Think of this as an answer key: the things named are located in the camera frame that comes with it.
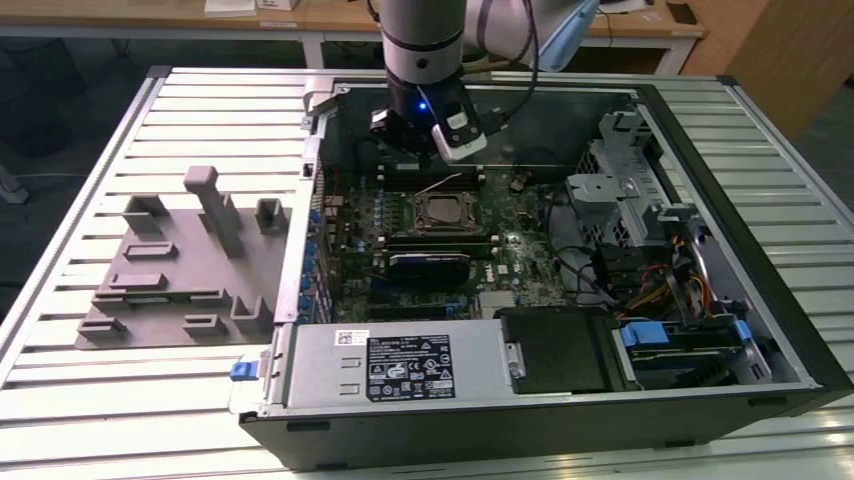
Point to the metal locking lever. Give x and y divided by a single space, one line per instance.
441 183

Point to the silver CPU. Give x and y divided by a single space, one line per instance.
446 210

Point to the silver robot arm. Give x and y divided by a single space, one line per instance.
421 45

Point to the CPU socket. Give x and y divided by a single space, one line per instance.
467 232

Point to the black RAM slot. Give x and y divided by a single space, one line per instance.
434 236
401 181
401 170
401 175
434 242
434 253
434 247
401 186

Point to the grey case latch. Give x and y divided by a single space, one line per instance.
316 95

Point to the pale blue teach pendant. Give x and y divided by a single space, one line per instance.
567 35

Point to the small white box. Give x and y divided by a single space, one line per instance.
276 4

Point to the green motherboard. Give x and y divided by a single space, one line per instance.
527 260

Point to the metal disk bay cage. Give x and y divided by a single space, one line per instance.
603 205

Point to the white paper sheet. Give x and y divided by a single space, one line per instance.
230 6

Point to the black expansion slot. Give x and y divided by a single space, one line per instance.
407 312

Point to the silver chipset heatsink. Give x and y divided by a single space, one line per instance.
499 305

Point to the wooden desk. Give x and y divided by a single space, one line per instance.
167 20

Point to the grey plastic clip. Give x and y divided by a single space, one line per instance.
677 214

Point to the black phone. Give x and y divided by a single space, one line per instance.
682 11

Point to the grey parts rack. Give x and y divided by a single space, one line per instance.
187 300

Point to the black drive cover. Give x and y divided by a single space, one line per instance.
567 350

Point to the silver power supply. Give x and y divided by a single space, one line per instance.
314 370

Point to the blue disk carrier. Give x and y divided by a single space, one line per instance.
643 334

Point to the blue power supply latch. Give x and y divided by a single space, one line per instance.
242 371

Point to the wooden cabinet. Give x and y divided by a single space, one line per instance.
801 60

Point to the black PC case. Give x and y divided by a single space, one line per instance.
467 440

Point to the blue bay clip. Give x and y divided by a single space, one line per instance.
742 335

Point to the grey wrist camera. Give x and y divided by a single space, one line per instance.
383 122

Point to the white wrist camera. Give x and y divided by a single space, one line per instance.
461 137

